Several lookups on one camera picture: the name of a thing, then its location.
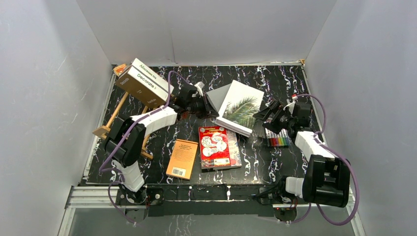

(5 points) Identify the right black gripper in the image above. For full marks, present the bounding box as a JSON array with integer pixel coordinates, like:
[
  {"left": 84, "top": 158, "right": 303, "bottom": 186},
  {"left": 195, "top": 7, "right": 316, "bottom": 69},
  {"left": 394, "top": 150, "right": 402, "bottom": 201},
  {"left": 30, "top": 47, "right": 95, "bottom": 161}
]
[{"left": 253, "top": 100, "right": 296, "bottom": 135}]

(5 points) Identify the grey book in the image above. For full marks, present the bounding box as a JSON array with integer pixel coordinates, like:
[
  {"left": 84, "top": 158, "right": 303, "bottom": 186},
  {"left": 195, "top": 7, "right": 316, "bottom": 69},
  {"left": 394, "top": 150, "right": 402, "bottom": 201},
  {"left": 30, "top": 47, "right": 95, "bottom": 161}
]
[{"left": 206, "top": 84, "right": 231, "bottom": 112}]

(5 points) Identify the white palm leaf book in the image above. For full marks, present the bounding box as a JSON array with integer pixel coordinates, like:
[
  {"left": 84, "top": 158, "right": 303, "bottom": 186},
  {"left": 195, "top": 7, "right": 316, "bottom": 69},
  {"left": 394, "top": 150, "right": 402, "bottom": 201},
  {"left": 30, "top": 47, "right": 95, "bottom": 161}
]
[{"left": 215, "top": 80, "right": 264, "bottom": 137}]

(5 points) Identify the white Afternoon tea book box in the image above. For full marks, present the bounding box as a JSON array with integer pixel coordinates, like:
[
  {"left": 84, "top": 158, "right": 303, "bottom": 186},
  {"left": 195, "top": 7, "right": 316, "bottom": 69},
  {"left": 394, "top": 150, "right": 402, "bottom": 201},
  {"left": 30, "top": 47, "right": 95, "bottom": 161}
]
[{"left": 131, "top": 59, "right": 174, "bottom": 96}]

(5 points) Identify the brown Decorate Furniture book box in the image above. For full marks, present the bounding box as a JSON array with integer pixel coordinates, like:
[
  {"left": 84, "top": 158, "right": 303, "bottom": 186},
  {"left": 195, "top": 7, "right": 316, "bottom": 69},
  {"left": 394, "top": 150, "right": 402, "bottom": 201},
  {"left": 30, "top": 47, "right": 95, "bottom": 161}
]
[{"left": 116, "top": 66, "right": 169, "bottom": 109}]

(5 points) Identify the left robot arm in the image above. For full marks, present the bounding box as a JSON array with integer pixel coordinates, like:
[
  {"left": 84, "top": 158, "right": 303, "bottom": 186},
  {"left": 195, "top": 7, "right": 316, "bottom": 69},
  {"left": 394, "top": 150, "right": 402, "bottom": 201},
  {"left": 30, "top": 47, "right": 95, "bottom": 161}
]
[{"left": 104, "top": 82, "right": 218, "bottom": 205}]

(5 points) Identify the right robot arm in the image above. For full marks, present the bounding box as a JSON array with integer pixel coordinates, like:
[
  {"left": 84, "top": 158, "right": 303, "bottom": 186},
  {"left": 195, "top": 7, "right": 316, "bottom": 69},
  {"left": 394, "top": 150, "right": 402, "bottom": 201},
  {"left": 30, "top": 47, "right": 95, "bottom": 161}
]
[{"left": 253, "top": 101, "right": 350, "bottom": 207}]

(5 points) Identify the coloured marker pen pack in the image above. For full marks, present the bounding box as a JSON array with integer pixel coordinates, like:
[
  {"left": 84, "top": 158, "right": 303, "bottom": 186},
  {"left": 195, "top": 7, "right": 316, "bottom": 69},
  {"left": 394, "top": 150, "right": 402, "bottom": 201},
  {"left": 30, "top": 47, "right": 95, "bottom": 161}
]
[{"left": 265, "top": 128, "right": 291, "bottom": 147}]

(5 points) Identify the red comic treehouse book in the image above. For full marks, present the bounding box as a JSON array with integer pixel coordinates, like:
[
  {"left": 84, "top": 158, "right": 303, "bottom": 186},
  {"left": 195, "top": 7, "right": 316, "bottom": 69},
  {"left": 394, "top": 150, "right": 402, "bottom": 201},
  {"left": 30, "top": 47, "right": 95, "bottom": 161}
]
[{"left": 198, "top": 126, "right": 231, "bottom": 170}]

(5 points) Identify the floral patterned book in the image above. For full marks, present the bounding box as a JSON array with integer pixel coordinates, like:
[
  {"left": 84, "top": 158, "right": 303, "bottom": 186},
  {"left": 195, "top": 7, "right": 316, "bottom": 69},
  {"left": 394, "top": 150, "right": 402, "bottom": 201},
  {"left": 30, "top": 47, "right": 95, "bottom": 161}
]
[{"left": 226, "top": 129, "right": 242, "bottom": 169}]

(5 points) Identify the orange paperback book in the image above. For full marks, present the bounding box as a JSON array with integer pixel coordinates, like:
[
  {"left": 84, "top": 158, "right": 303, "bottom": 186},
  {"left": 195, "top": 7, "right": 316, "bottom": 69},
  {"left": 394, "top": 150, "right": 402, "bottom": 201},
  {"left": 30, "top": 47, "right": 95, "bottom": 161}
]
[{"left": 166, "top": 139, "right": 198, "bottom": 180}]

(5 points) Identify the small orange card pack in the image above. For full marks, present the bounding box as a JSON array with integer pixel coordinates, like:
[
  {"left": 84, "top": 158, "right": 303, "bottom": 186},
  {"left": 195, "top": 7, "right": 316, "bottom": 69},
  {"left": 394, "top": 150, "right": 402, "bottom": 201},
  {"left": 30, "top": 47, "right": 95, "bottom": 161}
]
[{"left": 113, "top": 63, "right": 127, "bottom": 76}]

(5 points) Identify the wooden book rack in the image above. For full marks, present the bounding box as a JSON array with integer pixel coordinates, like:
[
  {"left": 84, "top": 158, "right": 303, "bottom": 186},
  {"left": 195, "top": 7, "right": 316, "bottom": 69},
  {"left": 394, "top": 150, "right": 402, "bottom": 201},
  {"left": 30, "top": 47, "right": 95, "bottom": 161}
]
[{"left": 92, "top": 91, "right": 179, "bottom": 161}]

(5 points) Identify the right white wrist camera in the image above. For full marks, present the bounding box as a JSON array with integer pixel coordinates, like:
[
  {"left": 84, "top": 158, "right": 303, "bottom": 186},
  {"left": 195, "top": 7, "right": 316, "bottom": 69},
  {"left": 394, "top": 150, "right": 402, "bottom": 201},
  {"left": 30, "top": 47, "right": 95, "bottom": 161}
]
[{"left": 283, "top": 94, "right": 298, "bottom": 114}]

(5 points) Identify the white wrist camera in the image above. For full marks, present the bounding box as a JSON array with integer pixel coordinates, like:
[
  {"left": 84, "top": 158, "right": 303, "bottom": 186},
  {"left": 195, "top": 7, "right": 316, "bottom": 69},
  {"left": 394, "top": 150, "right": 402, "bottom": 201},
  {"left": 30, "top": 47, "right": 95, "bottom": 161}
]
[
  {"left": 283, "top": 94, "right": 298, "bottom": 114},
  {"left": 194, "top": 82, "right": 205, "bottom": 96}
]

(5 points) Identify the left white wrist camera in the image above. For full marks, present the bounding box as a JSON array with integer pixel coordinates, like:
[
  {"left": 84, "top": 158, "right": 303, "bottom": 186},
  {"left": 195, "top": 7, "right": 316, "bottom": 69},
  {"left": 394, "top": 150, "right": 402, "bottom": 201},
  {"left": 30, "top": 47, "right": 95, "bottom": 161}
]
[{"left": 194, "top": 82, "right": 205, "bottom": 96}]

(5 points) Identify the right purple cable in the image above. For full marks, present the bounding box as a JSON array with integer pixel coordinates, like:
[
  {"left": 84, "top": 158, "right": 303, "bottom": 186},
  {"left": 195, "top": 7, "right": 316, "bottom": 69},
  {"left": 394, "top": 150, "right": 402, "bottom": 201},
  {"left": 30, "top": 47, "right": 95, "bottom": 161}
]
[{"left": 291, "top": 93, "right": 360, "bottom": 226}]

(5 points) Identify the aluminium front rail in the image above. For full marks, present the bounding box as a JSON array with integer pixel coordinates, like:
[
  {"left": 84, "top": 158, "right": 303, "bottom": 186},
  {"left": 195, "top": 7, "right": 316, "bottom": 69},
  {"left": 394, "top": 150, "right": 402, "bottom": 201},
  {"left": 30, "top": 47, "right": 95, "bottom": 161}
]
[{"left": 65, "top": 184, "right": 357, "bottom": 216}]

